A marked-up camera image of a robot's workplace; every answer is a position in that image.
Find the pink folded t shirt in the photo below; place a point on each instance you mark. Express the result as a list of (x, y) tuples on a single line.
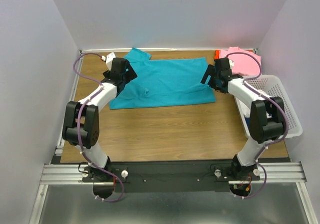
[(243, 64)]

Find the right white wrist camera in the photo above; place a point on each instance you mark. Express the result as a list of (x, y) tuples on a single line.
[(231, 64)]

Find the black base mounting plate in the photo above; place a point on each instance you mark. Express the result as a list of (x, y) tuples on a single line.
[(172, 176)]

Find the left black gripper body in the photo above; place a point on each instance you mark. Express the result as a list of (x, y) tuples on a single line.
[(130, 74)]

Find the aluminium frame rail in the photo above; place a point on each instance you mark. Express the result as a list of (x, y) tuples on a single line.
[(61, 174)]

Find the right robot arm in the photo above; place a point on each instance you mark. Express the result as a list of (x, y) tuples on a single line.
[(268, 121)]

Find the orange folded t shirt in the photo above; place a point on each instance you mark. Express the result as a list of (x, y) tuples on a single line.
[(217, 54)]

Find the white t shirt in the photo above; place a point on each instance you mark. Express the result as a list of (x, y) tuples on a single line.
[(246, 111)]

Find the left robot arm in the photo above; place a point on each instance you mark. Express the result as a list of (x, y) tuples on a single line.
[(81, 119)]

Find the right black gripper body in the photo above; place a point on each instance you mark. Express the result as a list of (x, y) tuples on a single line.
[(216, 88)]

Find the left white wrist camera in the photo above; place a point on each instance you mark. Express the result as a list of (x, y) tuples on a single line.
[(108, 59)]

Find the teal t shirt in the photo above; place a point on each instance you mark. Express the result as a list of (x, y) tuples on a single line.
[(161, 83)]

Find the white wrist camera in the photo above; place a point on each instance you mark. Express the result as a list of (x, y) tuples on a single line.
[(108, 59), (231, 64)]

